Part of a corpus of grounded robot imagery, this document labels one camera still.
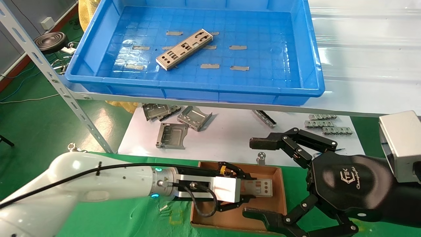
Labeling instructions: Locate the silver metal tray bracket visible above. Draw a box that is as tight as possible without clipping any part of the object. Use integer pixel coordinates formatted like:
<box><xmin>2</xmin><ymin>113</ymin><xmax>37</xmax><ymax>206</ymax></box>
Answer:
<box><xmin>177</xmin><ymin>106</ymin><xmax>213</xmax><ymax>132</ymax></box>

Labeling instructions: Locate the dark grey metal frame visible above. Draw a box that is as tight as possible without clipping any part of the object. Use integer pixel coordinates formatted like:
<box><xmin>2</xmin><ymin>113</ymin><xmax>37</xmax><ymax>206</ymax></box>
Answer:
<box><xmin>155</xmin><ymin>123</ymin><xmax>189</xmax><ymax>150</ymax></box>

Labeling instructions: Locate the silver comb shaped part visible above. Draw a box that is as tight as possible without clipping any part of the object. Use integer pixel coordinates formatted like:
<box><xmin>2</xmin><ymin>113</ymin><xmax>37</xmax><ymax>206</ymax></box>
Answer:
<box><xmin>308</xmin><ymin>114</ymin><xmax>337</xmax><ymax>121</ymax></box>
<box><xmin>304</xmin><ymin>120</ymin><xmax>333</xmax><ymax>129</ymax></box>
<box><xmin>321</xmin><ymin>126</ymin><xmax>353</xmax><ymax>136</ymax></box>

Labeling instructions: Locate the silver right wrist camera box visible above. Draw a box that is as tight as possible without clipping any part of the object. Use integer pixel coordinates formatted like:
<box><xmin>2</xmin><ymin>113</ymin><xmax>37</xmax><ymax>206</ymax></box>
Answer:
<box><xmin>378</xmin><ymin>110</ymin><xmax>421</xmax><ymax>183</ymax></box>

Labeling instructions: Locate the black round stool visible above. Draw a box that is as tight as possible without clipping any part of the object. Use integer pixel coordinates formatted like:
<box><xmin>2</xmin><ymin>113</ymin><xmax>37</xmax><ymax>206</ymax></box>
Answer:
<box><xmin>34</xmin><ymin>32</ymin><xmax>69</xmax><ymax>55</ymax></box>

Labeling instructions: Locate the silver io shield plate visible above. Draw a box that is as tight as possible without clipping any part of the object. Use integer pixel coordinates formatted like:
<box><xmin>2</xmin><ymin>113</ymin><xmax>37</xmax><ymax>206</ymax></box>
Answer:
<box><xmin>156</xmin><ymin>29</ymin><xmax>213</xmax><ymax>71</ymax></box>
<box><xmin>239</xmin><ymin>179</ymin><xmax>273</xmax><ymax>198</ymax></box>

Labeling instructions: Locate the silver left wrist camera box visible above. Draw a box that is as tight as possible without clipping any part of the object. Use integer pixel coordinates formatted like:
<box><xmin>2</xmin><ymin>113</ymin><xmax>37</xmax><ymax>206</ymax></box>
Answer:
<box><xmin>174</xmin><ymin>174</ymin><xmax>241</xmax><ymax>203</ymax></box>

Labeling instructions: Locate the shallow cardboard box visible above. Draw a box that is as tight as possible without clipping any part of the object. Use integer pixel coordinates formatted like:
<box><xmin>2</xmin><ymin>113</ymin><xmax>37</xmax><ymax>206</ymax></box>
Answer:
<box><xmin>190</xmin><ymin>161</ymin><xmax>287</xmax><ymax>235</ymax></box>

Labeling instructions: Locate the white floor cable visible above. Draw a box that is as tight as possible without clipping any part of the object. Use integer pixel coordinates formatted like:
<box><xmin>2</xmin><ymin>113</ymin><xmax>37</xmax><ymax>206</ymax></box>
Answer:
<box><xmin>0</xmin><ymin>93</ymin><xmax>60</xmax><ymax>105</ymax></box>

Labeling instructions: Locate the blue plastic tray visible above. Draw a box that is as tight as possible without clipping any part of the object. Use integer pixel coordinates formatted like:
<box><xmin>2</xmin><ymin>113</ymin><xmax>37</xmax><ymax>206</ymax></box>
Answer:
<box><xmin>65</xmin><ymin>0</ymin><xmax>325</xmax><ymax>106</ymax></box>

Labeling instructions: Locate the looped black camera cable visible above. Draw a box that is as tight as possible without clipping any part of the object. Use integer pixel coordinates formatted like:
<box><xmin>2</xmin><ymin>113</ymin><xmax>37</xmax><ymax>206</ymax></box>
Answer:
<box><xmin>184</xmin><ymin>182</ymin><xmax>218</xmax><ymax>218</ymax></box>

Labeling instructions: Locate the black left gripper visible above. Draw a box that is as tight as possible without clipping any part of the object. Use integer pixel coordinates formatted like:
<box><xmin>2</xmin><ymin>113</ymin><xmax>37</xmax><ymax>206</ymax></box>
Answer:
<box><xmin>178</xmin><ymin>161</ymin><xmax>256</xmax><ymax>213</ymax></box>

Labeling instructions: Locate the silver toothed metal rail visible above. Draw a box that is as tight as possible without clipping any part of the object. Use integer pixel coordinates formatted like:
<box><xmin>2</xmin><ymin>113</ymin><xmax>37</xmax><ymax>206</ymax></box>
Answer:
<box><xmin>252</xmin><ymin>110</ymin><xmax>277</xmax><ymax>129</ymax></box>

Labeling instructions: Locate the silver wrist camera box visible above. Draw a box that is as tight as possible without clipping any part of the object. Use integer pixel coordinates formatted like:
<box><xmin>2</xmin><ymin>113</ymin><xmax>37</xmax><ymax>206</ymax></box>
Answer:
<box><xmin>378</xmin><ymin>110</ymin><xmax>421</xmax><ymax>183</ymax></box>
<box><xmin>174</xmin><ymin>174</ymin><xmax>241</xmax><ymax>203</ymax></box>

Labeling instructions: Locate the blue floor cable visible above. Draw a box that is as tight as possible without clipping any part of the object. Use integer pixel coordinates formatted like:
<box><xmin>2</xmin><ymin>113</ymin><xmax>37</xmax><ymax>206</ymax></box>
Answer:
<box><xmin>0</xmin><ymin>59</ymin><xmax>38</xmax><ymax>103</ymax></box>

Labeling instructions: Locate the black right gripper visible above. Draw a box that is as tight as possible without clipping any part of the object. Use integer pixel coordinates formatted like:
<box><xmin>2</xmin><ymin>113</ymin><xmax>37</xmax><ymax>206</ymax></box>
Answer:
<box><xmin>242</xmin><ymin>128</ymin><xmax>421</xmax><ymax>237</ymax></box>

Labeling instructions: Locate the grey slotted angle post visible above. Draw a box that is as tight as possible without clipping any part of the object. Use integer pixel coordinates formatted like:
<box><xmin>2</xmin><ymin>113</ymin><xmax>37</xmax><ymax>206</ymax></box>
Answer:
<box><xmin>0</xmin><ymin>0</ymin><xmax>115</xmax><ymax>154</ymax></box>

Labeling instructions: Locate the long black arm cable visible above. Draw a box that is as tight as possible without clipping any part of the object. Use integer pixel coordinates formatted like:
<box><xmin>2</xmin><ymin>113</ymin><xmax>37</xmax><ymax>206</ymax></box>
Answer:
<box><xmin>0</xmin><ymin>163</ymin><xmax>158</xmax><ymax>208</ymax></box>

